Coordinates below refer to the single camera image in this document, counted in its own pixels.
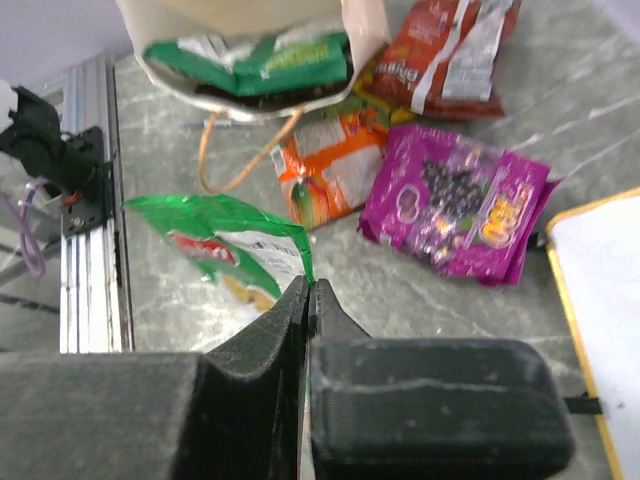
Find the purple grape candy bag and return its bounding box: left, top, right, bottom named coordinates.
left=358, top=124, right=559, bottom=286

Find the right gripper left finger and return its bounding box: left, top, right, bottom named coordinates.
left=1, top=277, right=309, bottom=479

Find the aluminium rail frame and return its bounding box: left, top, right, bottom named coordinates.
left=1, top=55, right=134, bottom=353

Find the whiteboard with wooden frame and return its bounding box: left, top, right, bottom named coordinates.
left=546, top=189, right=639, bottom=479

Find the red snack bag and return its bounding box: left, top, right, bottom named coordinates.
left=362, top=1, right=521, bottom=121

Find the beige paper bag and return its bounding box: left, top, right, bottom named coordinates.
left=118, top=1, right=390, bottom=194

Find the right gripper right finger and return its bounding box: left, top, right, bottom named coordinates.
left=309, top=280, right=575, bottom=479

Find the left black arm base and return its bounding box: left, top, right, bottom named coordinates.
left=1, top=82, right=113, bottom=236

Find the large green Chiaba chips bag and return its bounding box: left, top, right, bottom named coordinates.
left=125, top=194, right=314, bottom=314

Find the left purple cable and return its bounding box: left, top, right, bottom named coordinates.
left=0, top=177, right=49, bottom=277

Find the orange mango snack bag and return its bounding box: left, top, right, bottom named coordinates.
left=271, top=107, right=387, bottom=231

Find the yellow green snack packet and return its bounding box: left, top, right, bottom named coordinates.
left=320, top=50, right=418, bottom=133

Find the small green snack bag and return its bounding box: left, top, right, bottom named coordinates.
left=143, top=31, right=349, bottom=96

